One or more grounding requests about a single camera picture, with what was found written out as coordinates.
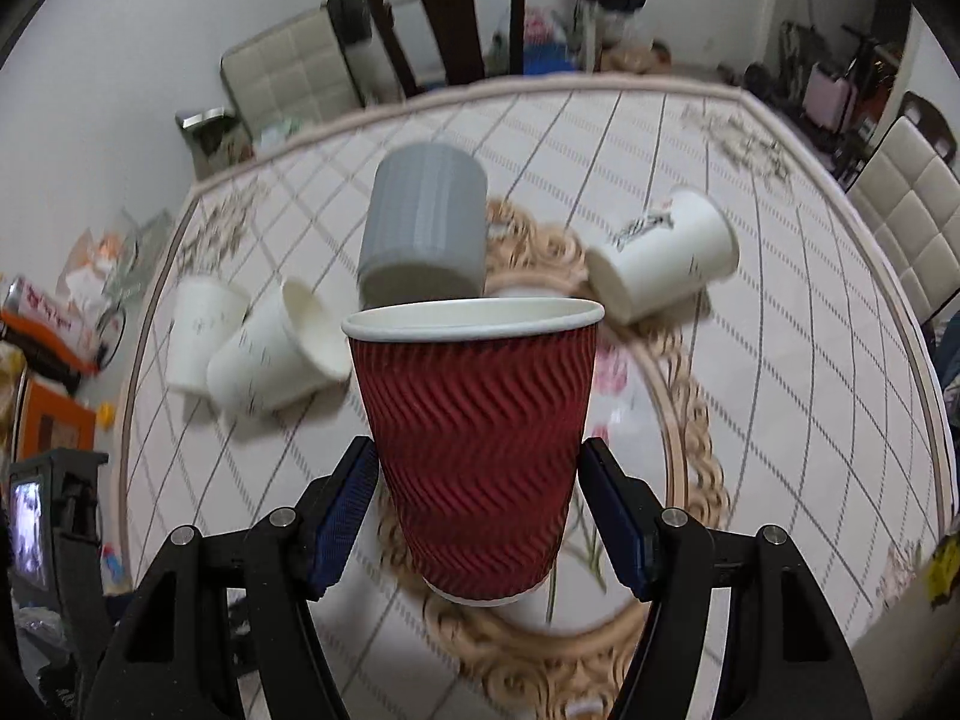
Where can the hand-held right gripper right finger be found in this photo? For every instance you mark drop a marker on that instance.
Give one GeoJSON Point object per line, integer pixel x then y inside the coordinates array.
{"type": "Point", "coordinates": [615, 517]}

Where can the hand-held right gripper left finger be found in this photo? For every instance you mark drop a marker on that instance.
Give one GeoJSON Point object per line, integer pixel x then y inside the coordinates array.
{"type": "Point", "coordinates": [341, 517]}

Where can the red ripple paper cup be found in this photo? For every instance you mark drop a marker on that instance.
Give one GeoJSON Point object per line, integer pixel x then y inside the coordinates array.
{"type": "Point", "coordinates": [472, 427]}

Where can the white paper cup black print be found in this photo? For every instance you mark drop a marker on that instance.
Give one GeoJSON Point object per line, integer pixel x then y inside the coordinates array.
{"type": "Point", "coordinates": [660, 255]}

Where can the grey ribbed cup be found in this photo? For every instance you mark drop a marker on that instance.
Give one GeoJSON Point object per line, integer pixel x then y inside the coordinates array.
{"type": "Point", "coordinates": [424, 217]}

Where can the orange box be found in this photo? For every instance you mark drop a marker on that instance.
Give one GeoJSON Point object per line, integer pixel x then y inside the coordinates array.
{"type": "Point", "coordinates": [52, 420]}

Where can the silver pedal bin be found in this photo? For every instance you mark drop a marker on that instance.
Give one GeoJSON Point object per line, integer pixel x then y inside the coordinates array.
{"type": "Point", "coordinates": [214, 139]}

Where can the beige quilted chair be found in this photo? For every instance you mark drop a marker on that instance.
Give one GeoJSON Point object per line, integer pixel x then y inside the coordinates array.
{"type": "Point", "coordinates": [292, 75]}
{"type": "Point", "coordinates": [911, 217]}

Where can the pink suitcase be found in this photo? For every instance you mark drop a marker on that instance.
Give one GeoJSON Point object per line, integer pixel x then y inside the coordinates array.
{"type": "Point", "coordinates": [831, 101]}

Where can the dark wooden chair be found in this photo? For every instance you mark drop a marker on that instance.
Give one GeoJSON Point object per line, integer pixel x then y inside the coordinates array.
{"type": "Point", "coordinates": [450, 22]}

